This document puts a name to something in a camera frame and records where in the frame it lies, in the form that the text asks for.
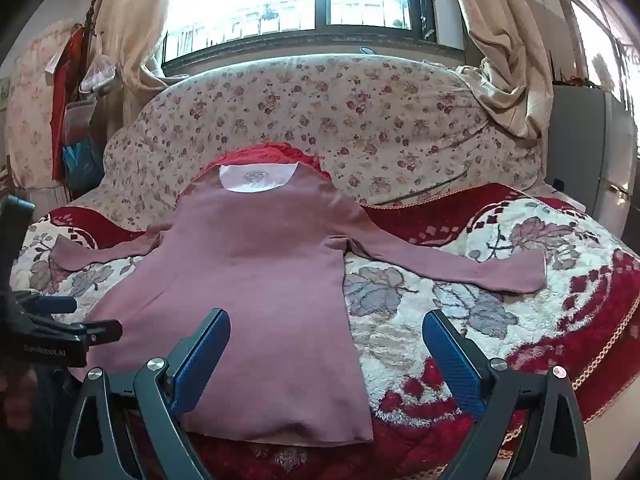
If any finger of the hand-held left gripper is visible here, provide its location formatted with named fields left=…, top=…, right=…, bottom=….
left=30, top=316, right=124, bottom=349
left=19, top=293, right=79, bottom=316

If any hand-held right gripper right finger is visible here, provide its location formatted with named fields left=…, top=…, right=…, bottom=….
left=422, top=310, right=593, bottom=480

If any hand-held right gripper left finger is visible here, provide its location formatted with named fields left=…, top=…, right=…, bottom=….
left=60, top=308, right=232, bottom=480

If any pink long-sleeve top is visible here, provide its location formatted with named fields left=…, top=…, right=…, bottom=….
left=50, top=162, right=547, bottom=443

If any person's left hand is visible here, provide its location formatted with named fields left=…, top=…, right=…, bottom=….
left=0, top=367, right=39, bottom=428

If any red and white plush blanket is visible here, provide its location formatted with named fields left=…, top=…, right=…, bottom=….
left=10, top=182, right=640, bottom=480

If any blue plastic bag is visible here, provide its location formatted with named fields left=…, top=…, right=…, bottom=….
left=62, top=140, right=104, bottom=194

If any clear hanging pouch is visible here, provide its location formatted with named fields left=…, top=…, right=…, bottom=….
left=64, top=99, right=97, bottom=147

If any red hanging clothing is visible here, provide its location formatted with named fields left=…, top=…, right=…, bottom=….
left=50, top=27, right=89, bottom=181

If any red ruffled garment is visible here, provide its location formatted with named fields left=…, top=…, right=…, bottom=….
left=192, top=142, right=332, bottom=186

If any clear plastic bag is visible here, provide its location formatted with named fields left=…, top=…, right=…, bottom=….
left=79, top=52, right=122, bottom=97

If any grey refrigerator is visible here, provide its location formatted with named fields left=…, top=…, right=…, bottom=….
left=549, top=84, right=640, bottom=233

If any floral folded quilt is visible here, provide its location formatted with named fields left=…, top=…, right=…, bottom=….
left=102, top=52, right=544, bottom=231

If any dark coat hook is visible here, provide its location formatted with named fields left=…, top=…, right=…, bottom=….
left=82, top=0, right=99, bottom=37

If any side window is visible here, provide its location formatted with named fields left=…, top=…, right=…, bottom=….
left=555, top=0, right=640, bottom=111

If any large black-framed window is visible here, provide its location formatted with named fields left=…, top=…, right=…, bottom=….
left=159, top=0, right=467, bottom=67

